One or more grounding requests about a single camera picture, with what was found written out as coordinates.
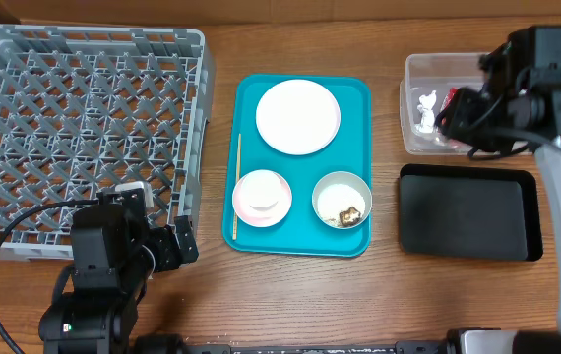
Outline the wooden chopstick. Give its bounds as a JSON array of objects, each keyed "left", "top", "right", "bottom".
[{"left": 232, "top": 133, "right": 242, "bottom": 241}]

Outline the grey dishwasher rack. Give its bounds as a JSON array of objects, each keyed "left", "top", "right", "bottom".
[{"left": 0, "top": 25, "right": 216, "bottom": 261}]

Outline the clear plastic bin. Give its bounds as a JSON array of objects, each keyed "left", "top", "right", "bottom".
[{"left": 399, "top": 52, "right": 537, "bottom": 156}]

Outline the crumpled white paper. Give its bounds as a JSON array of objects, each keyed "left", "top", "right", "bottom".
[{"left": 416, "top": 90, "right": 437, "bottom": 134}]

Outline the red snack wrapper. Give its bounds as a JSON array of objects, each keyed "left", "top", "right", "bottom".
[{"left": 441, "top": 87, "right": 460, "bottom": 149}]

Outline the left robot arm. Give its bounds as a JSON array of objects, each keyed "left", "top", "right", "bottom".
[{"left": 38, "top": 188, "right": 183, "bottom": 353}]

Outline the black tray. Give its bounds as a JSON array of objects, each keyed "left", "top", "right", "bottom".
[{"left": 399, "top": 164, "right": 543, "bottom": 262}]

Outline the rice pile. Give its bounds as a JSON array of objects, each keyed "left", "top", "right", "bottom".
[{"left": 316, "top": 184, "right": 366, "bottom": 228}]

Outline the large white plate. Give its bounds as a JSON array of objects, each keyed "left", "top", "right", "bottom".
[{"left": 255, "top": 79, "right": 341, "bottom": 155}]

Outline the white cup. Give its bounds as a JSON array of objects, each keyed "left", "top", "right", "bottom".
[{"left": 239, "top": 170, "right": 282, "bottom": 210}]

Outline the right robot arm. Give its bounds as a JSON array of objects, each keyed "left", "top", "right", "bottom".
[{"left": 220, "top": 74, "right": 561, "bottom": 331}]

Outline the grey-white bowl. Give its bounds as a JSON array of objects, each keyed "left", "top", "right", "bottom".
[{"left": 312, "top": 171, "right": 373, "bottom": 229}]

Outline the brown food piece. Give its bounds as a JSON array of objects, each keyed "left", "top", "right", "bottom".
[{"left": 339, "top": 206, "right": 362, "bottom": 227}]

